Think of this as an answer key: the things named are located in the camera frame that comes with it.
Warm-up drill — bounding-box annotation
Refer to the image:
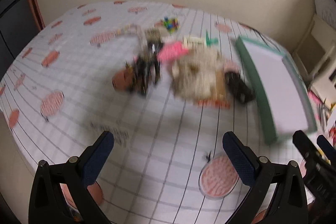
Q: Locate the black toy car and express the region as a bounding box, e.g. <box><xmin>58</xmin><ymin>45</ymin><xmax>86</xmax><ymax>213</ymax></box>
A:
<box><xmin>224</xmin><ymin>71</ymin><xmax>255</xmax><ymax>104</ymax></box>

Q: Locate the cream lace scrunchie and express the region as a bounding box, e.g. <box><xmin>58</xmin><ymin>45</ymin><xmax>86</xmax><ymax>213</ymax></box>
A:
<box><xmin>171</xmin><ymin>48</ymin><xmax>225</xmax><ymax>101</ymax></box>

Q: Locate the green plastic figure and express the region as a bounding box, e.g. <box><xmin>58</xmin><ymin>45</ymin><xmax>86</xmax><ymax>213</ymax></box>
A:
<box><xmin>206</xmin><ymin>30</ymin><xmax>219</xmax><ymax>47</ymax></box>

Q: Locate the cream hair claw clip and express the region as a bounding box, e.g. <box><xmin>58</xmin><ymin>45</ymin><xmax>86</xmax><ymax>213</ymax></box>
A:
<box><xmin>183</xmin><ymin>36</ymin><xmax>207</xmax><ymax>49</ymax></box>

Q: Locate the black gold action figure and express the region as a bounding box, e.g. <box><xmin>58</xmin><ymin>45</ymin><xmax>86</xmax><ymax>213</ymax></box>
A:
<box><xmin>132</xmin><ymin>40</ymin><xmax>164</xmax><ymax>96</ymax></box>

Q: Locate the pink comb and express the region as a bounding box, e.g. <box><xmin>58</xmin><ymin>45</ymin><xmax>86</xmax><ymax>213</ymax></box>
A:
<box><xmin>157</xmin><ymin>41</ymin><xmax>189</xmax><ymax>63</ymax></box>

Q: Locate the colourful bead toy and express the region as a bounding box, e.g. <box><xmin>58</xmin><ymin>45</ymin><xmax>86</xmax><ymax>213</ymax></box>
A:
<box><xmin>163</xmin><ymin>17</ymin><xmax>179</xmax><ymax>32</ymax></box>

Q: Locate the cotton swab bag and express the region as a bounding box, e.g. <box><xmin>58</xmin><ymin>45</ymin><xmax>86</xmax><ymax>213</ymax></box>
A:
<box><xmin>144</xmin><ymin>27</ymin><xmax>170</xmax><ymax>43</ymax></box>

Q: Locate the white tray with green rim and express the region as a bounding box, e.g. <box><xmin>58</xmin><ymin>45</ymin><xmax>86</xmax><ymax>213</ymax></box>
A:
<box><xmin>235</xmin><ymin>36</ymin><xmax>317</xmax><ymax>145</ymax></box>

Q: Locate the cream shelf unit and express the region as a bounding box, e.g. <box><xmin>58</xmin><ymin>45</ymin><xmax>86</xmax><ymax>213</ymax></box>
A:
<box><xmin>292</xmin><ymin>14</ymin><xmax>335</xmax><ymax>103</ymax></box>

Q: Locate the white commemorative book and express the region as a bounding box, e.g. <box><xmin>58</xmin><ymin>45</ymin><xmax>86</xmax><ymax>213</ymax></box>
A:
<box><xmin>314</xmin><ymin>0</ymin><xmax>336</xmax><ymax>29</ymax></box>

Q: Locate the brown round hair tie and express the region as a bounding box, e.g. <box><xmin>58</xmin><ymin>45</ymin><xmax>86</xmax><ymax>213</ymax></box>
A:
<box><xmin>112</xmin><ymin>63</ymin><xmax>137</xmax><ymax>92</ymax></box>

